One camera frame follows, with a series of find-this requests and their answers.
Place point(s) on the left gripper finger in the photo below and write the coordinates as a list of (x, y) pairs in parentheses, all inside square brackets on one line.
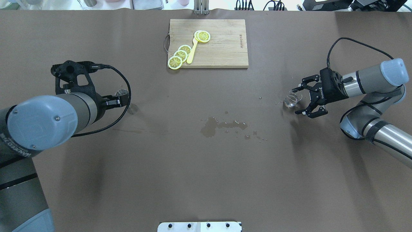
[(112, 101)]

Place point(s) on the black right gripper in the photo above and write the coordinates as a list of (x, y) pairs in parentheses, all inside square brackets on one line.
[(325, 91)]

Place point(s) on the steel jigger shaker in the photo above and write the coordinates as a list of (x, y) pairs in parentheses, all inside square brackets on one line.
[(122, 93)]

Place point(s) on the clear glass measuring cup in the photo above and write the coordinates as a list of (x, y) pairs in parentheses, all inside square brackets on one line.
[(292, 98)]

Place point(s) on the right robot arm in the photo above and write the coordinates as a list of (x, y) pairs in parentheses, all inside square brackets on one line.
[(382, 86)]

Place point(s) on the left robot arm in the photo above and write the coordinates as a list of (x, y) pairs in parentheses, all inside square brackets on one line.
[(27, 129)]

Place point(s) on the lemon slice outer left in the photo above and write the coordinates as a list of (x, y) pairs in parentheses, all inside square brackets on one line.
[(174, 62)]

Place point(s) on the lemon slice middle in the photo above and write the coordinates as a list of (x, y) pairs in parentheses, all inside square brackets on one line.
[(181, 54)]

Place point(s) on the yellow plastic knife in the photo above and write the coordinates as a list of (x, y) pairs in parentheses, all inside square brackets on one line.
[(192, 52)]

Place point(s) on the lemon slice inner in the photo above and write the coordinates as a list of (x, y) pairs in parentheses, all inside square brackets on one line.
[(186, 48)]

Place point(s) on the bamboo cutting board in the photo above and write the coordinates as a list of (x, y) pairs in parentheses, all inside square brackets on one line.
[(227, 47)]

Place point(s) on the lemon slice on knife tip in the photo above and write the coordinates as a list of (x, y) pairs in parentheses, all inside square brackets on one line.
[(202, 36)]

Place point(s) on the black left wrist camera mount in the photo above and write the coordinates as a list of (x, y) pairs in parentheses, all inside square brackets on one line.
[(66, 77)]

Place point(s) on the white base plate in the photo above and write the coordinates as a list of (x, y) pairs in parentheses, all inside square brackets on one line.
[(206, 226)]

